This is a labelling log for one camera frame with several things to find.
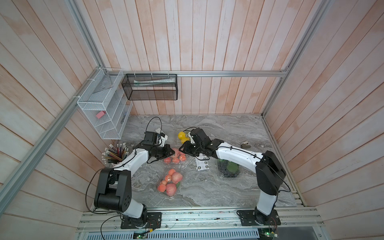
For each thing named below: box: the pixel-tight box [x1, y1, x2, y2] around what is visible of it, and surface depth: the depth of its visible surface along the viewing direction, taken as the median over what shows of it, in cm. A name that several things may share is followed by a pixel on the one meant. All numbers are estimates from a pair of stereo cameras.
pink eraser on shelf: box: [95, 110, 106, 119], surface depth 84 cm
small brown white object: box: [240, 141, 251, 149], surface depth 103 cm
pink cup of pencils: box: [101, 143, 130, 164], surface depth 85 cm
